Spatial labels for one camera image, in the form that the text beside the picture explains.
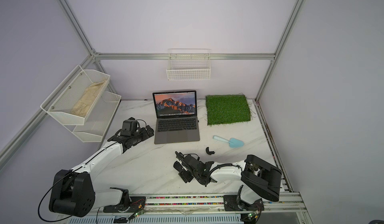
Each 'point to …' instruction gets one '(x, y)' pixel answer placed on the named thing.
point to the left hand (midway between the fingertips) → (148, 135)
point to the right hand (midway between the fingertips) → (186, 170)
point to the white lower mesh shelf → (97, 123)
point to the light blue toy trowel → (233, 142)
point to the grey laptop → (176, 114)
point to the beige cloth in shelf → (85, 102)
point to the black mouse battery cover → (208, 152)
